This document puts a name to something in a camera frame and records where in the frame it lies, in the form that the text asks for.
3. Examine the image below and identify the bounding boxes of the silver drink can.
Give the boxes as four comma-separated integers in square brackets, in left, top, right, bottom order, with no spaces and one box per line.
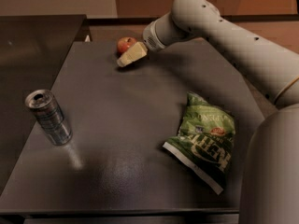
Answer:
[25,90,72,146]

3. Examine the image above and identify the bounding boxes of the red apple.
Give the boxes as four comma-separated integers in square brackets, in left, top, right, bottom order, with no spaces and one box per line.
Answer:
[117,36,137,54]

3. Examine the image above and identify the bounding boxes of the dark side cabinet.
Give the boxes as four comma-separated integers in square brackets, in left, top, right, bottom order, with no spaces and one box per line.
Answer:
[0,15,91,193]

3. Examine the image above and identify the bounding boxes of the green chip bag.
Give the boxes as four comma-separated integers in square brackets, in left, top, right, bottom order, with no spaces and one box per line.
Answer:
[163,92,235,194]

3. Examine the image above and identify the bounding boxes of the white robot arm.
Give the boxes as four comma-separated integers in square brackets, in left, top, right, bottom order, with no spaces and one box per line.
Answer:
[118,0,299,224]

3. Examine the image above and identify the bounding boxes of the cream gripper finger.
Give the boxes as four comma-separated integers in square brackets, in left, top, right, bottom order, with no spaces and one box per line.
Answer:
[117,42,148,67]

